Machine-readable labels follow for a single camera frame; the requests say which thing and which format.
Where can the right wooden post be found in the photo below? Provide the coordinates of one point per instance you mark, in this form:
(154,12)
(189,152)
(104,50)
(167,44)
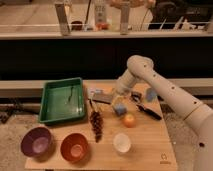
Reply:
(125,10)

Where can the black handled tool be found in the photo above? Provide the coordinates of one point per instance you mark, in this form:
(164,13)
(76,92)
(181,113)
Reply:
(137,98)

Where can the left wooden post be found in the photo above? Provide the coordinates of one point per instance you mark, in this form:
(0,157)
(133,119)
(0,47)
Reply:
(62,19)

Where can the dark red cup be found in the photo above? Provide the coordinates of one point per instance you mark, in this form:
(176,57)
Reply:
(76,25)

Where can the white small bowl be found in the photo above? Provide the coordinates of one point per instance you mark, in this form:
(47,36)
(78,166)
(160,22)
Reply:
(121,143)

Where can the orange bowl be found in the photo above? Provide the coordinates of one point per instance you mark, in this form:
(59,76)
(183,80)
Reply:
(74,147)

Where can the purple bowl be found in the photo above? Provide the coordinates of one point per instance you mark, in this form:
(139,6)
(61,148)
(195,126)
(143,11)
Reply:
(36,142)

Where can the green plastic tray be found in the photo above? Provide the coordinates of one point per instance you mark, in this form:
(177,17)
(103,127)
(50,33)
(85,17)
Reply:
(62,101)

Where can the orange fruit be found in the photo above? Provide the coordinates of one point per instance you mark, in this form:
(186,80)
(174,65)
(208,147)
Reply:
(129,120)

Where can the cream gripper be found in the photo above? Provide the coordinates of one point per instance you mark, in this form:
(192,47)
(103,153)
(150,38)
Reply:
(123,87)

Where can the wooden post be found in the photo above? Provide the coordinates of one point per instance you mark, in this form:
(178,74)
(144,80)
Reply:
(62,19)
(125,10)

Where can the blue cup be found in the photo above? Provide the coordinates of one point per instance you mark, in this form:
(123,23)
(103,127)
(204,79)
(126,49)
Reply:
(150,94)

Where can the brown pine cone brush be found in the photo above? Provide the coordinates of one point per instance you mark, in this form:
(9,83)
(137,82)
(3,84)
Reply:
(96,121)

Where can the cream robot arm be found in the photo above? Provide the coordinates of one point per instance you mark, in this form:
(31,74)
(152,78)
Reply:
(198,115)

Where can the blue sponge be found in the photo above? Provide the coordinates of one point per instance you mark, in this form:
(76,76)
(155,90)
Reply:
(119,109)

